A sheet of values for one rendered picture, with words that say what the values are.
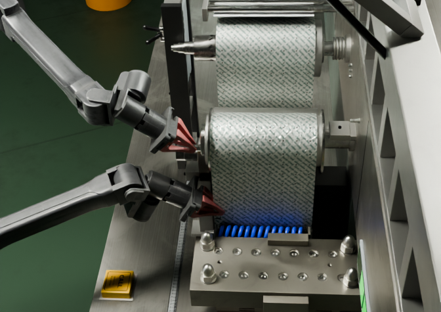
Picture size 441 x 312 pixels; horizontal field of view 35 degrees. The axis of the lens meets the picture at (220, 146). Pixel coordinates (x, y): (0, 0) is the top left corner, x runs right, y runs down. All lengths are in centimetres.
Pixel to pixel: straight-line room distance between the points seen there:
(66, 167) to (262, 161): 204
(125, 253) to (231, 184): 39
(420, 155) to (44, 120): 300
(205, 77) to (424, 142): 148
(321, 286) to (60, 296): 157
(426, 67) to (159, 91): 135
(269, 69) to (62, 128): 217
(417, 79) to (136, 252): 98
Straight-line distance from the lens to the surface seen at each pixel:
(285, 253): 167
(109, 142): 360
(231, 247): 168
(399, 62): 117
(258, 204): 167
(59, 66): 164
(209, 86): 237
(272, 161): 158
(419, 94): 111
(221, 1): 173
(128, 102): 153
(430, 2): 178
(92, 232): 318
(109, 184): 159
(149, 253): 186
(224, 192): 165
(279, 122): 157
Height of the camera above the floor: 231
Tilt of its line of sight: 41 degrees down
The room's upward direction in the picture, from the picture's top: 3 degrees counter-clockwise
